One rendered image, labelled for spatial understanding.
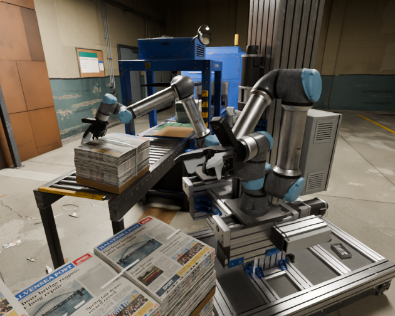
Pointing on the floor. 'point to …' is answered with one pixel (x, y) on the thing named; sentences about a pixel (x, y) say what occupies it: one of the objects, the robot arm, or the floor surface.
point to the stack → (129, 277)
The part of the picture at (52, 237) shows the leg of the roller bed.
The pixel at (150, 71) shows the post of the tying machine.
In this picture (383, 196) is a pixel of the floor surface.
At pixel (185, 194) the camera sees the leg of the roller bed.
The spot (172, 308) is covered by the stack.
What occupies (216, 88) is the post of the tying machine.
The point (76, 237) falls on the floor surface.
